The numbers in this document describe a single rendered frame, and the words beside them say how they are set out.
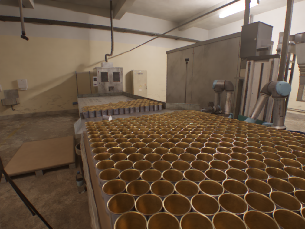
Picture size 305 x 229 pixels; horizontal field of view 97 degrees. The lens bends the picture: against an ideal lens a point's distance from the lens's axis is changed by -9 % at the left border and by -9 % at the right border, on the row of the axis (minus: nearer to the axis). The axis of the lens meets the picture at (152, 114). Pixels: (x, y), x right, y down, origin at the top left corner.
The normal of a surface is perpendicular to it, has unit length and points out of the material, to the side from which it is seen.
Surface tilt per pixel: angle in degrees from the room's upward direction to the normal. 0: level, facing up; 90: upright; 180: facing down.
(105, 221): 4
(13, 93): 90
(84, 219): 0
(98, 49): 90
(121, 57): 90
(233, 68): 90
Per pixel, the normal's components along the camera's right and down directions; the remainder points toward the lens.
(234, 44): -0.89, 0.11
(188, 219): 0.29, 0.19
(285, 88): -0.05, 0.11
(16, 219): 0.00, -0.97
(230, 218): -0.54, 0.18
